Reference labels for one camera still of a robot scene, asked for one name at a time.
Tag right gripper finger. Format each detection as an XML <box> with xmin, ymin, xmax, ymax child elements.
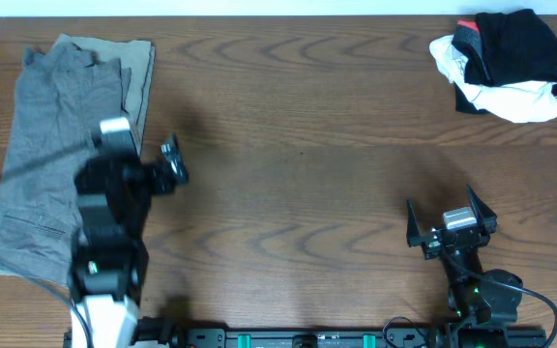
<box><xmin>466</xmin><ymin>185</ymin><xmax>497</xmax><ymax>234</ymax></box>
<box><xmin>406</xmin><ymin>200</ymin><xmax>425</xmax><ymax>247</ymax></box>

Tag black leggings with red waistband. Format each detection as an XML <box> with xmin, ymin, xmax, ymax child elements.
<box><xmin>452</xmin><ymin>9</ymin><xmax>557</xmax><ymax>87</ymax></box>

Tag white printed t-shirt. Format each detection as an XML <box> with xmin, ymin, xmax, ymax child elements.
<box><xmin>429</xmin><ymin>35</ymin><xmax>557</xmax><ymax>124</ymax></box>

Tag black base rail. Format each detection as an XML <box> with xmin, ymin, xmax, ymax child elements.
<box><xmin>63</xmin><ymin>326</ymin><xmax>548</xmax><ymax>348</ymax></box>

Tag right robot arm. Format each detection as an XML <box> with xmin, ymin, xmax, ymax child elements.
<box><xmin>406</xmin><ymin>187</ymin><xmax>523</xmax><ymax>347</ymax></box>

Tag grey cargo shorts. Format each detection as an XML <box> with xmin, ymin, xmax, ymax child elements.
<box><xmin>0</xmin><ymin>40</ymin><xmax>132</xmax><ymax>286</ymax></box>

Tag beige shorts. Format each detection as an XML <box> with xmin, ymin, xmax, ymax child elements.
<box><xmin>0</xmin><ymin>33</ymin><xmax>157</xmax><ymax>279</ymax></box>

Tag black garment under white shirt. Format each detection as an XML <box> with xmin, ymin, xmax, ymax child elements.
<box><xmin>454</xmin><ymin>81</ymin><xmax>557</xmax><ymax>123</ymax></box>

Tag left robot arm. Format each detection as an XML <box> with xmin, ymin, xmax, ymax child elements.
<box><xmin>64</xmin><ymin>136</ymin><xmax>189</xmax><ymax>347</ymax></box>

